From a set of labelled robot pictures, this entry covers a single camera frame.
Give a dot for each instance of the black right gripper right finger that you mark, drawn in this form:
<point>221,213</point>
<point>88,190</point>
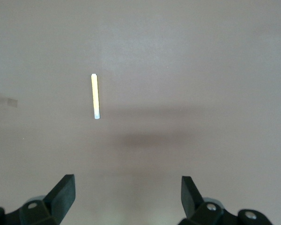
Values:
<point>194,208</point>

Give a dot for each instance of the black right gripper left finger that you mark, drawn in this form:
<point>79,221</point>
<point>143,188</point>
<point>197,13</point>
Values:
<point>58,201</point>

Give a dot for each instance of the yellow marker pen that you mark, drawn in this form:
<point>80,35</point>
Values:
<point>95,96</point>

